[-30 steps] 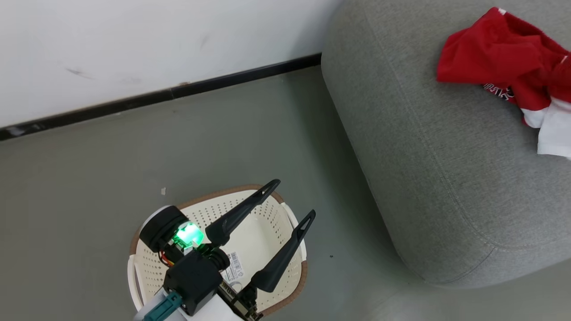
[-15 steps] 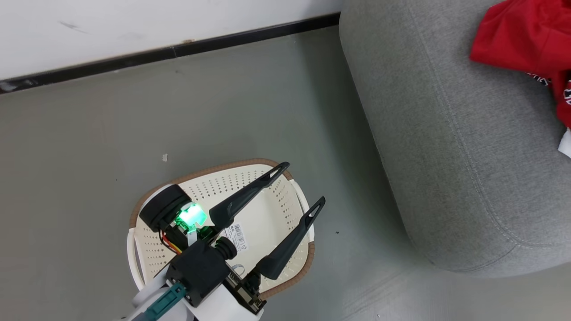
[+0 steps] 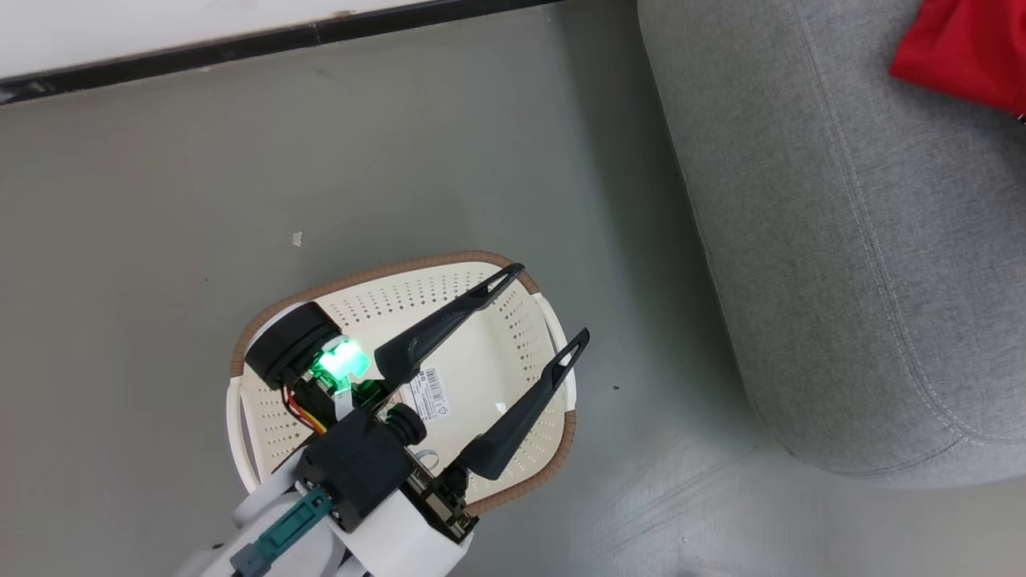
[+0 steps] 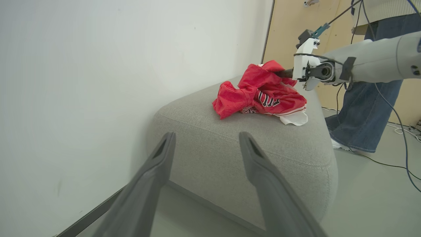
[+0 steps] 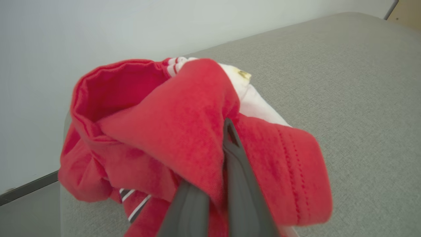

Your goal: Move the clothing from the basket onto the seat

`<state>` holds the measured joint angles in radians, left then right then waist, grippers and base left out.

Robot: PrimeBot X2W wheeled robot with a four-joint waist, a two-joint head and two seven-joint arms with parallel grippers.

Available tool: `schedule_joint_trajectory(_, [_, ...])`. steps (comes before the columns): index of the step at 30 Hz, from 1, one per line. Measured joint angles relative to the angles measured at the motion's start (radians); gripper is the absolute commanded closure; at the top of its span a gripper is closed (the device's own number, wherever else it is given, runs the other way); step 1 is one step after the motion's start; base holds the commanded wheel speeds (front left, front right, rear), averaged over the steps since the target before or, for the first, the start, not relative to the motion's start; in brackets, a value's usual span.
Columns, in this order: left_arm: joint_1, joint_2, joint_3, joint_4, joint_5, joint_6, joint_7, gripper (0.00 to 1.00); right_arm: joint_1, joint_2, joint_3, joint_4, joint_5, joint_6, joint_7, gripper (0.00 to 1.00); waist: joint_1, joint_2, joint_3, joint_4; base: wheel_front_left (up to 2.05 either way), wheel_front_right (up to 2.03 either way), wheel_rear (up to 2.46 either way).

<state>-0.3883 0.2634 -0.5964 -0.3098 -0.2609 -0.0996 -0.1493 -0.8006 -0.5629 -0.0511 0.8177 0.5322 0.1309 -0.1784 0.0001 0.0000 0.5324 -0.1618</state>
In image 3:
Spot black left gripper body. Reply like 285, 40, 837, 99
244, 302, 482, 547

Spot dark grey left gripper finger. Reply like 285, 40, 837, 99
455, 327, 592, 482
374, 263, 527, 389

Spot red fleece garment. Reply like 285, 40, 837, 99
889, 0, 1026, 123

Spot white perforated laundry basket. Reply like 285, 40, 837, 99
227, 251, 579, 518

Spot white barcode label sticker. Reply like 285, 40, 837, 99
400, 366, 451, 423

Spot grey fabric sofa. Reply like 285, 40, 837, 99
636, 0, 1026, 490

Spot red and yellow gripper wires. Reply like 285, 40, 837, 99
280, 385, 331, 438

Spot black wall baseboard strip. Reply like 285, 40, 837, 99
0, 0, 563, 106

